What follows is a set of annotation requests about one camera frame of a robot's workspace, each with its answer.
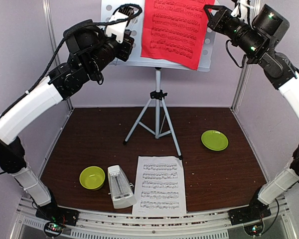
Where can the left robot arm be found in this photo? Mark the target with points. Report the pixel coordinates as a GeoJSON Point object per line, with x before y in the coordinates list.
{"type": "Point", "coordinates": [92, 46]}

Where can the lime green plate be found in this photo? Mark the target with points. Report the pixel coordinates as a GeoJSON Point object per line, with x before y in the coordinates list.
{"type": "Point", "coordinates": [214, 140]}

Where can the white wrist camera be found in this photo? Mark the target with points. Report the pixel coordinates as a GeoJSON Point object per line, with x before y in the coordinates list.
{"type": "Point", "coordinates": [241, 9]}
{"type": "Point", "coordinates": [117, 30]}

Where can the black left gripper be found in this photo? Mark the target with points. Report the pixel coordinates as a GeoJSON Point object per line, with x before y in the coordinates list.
{"type": "Point", "coordinates": [124, 54]}

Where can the red sheet music page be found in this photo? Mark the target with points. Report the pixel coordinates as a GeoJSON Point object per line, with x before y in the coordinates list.
{"type": "Point", "coordinates": [174, 30]}

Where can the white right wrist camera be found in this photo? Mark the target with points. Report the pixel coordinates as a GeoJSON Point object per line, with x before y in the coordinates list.
{"type": "Point", "coordinates": [241, 9]}

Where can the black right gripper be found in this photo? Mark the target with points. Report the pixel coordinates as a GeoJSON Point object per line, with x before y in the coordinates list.
{"type": "Point", "coordinates": [216, 22]}

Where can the lime green bowl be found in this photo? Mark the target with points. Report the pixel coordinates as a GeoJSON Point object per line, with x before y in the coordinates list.
{"type": "Point", "coordinates": [92, 178]}

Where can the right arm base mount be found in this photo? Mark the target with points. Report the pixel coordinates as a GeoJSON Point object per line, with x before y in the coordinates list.
{"type": "Point", "coordinates": [255, 210]}

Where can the left aluminium corner post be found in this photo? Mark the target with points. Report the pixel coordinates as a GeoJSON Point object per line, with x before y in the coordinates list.
{"type": "Point", "coordinates": [60, 75]}

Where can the white sheet music page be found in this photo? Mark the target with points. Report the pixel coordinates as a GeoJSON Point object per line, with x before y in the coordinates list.
{"type": "Point", "coordinates": [159, 187]}

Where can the white folding music stand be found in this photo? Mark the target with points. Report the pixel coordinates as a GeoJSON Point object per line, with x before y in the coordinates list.
{"type": "Point", "coordinates": [163, 124]}

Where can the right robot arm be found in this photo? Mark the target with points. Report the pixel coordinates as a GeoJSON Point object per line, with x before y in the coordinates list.
{"type": "Point", "coordinates": [258, 41]}

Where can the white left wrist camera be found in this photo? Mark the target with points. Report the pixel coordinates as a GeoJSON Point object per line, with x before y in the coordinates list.
{"type": "Point", "coordinates": [117, 30]}

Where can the aluminium front rail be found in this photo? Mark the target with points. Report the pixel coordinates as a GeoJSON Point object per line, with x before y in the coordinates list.
{"type": "Point", "coordinates": [214, 224]}

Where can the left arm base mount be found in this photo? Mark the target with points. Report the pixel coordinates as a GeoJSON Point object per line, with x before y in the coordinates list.
{"type": "Point", "coordinates": [57, 214]}

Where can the white metronome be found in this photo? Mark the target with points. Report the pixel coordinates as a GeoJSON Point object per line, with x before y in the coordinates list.
{"type": "Point", "coordinates": [120, 188]}

